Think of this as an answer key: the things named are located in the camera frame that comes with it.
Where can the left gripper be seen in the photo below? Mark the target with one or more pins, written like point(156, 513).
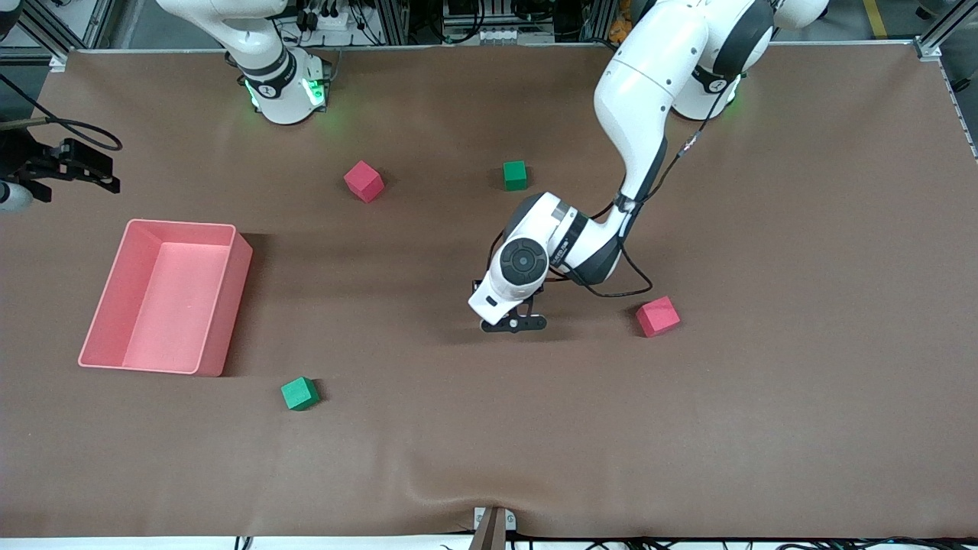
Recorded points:
point(475, 285)

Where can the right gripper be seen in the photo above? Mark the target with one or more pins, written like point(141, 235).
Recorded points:
point(24, 162)

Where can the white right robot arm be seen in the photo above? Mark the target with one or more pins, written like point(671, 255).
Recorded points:
point(279, 99)

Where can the brown table mat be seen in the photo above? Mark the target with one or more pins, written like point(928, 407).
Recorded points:
point(489, 428)

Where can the green foam cube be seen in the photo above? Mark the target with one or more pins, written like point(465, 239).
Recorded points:
point(515, 176)
point(299, 394)

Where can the pink foam cube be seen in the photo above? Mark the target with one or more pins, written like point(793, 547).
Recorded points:
point(657, 317)
point(364, 182)

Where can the pink plastic tray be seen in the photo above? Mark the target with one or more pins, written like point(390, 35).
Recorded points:
point(176, 321)

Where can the white terminal block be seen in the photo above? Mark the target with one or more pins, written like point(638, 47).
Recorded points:
point(516, 36)

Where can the white power strip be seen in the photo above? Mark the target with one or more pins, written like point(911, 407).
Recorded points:
point(332, 19)

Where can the orange packaged goods pile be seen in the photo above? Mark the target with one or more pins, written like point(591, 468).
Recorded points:
point(620, 30)

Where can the grey frame corner bracket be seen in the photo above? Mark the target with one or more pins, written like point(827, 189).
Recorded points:
point(929, 50)
point(58, 63)

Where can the aluminium camera post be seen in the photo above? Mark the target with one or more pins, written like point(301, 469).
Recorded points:
point(493, 535)

